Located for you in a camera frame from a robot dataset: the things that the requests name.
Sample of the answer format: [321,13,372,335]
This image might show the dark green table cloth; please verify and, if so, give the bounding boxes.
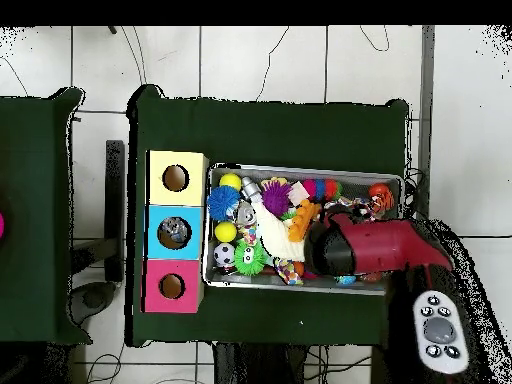
[126,83,411,353]
[0,86,93,347]

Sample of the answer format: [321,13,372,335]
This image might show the silver metal pipe fitting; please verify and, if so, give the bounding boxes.
[241,176,261,201]

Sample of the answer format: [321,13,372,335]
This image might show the large blue spiky ball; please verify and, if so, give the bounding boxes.
[207,184,242,223]

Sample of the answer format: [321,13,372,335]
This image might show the yellow ball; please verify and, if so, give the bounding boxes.
[219,171,243,191]
[214,220,239,244]

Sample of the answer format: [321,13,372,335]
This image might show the colourful patterned cloth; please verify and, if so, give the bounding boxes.
[274,255,305,287]

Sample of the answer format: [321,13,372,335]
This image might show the wooden box with three holes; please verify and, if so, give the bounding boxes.
[143,149,211,315]

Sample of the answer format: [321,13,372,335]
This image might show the orange tiger striped toy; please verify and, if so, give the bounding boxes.
[367,182,395,213]

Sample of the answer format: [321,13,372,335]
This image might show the shallow clear mesh bin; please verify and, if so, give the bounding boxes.
[203,163,405,296]

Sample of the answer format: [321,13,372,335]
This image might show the orange toy building block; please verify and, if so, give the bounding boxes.
[286,198,323,244]

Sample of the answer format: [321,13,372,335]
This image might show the small soccer ball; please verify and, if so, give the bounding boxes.
[212,241,237,267]

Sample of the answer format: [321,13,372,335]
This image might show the purple spiky ball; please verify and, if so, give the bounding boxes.
[261,179,295,219]

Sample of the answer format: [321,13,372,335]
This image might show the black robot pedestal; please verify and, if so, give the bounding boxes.
[211,342,313,384]

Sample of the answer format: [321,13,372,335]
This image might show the cream knitted cloth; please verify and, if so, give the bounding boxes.
[254,209,309,264]

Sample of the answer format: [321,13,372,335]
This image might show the silver metal can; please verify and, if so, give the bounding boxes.
[235,199,259,229]

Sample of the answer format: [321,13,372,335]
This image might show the green googly-eyed spiky ball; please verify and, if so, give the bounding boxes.
[234,238,269,277]

